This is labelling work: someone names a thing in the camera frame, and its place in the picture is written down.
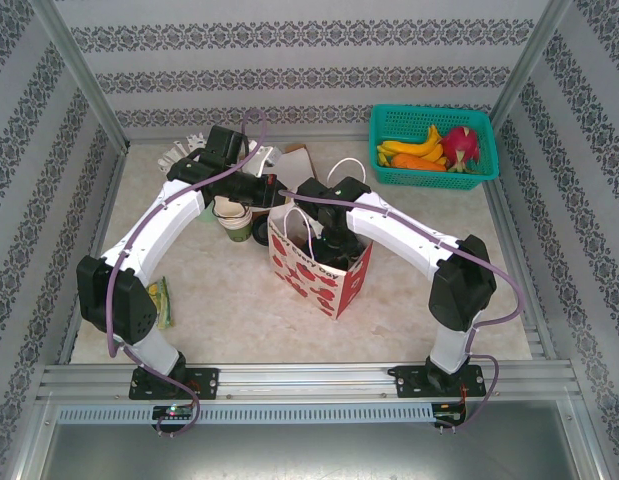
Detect red white paper gift bag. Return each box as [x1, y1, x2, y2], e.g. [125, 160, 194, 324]
[267, 158, 375, 321]

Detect brown cardboard napkin tray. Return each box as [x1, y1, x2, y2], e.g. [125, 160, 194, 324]
[281, 143, 321, 190]

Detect orange carrot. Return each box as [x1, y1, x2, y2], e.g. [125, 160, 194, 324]
[391, 153, 443, 174]

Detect yellow banana bunch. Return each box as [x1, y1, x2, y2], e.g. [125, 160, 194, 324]
[377, 124, 446, 169]

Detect teal plastic basket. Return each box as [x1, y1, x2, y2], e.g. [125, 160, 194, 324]
[367, 103, 500, 194]

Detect pink dragon fruit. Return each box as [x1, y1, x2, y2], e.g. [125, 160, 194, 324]
[440, 125, 483, 174]

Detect green yellow snack packet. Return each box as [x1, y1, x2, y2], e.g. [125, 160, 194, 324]
[146, 277, 174, 330]

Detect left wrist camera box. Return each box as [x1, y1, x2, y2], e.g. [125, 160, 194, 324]
[247, 144, 283, 177]

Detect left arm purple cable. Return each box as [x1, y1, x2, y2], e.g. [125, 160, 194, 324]
[107, 108, 269, 439]

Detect aluminium table edge rail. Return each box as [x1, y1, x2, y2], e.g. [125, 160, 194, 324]
[128, 133, 373, 146]

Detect aluminium mounting rail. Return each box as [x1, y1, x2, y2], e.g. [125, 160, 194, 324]
[36, 362, 585, 401]

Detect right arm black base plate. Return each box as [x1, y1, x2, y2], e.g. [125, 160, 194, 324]
[393, 363, 488, 399]

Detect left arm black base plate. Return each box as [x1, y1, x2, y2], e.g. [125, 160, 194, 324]
[128, 367, 220, 401]

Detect aluminium frame post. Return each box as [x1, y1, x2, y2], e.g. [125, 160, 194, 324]
[486, 0, 575, 131]
[26, 0, 131, 151]

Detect grey slotted cable duct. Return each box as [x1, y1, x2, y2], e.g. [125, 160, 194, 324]
[56, 403, 435, 425]

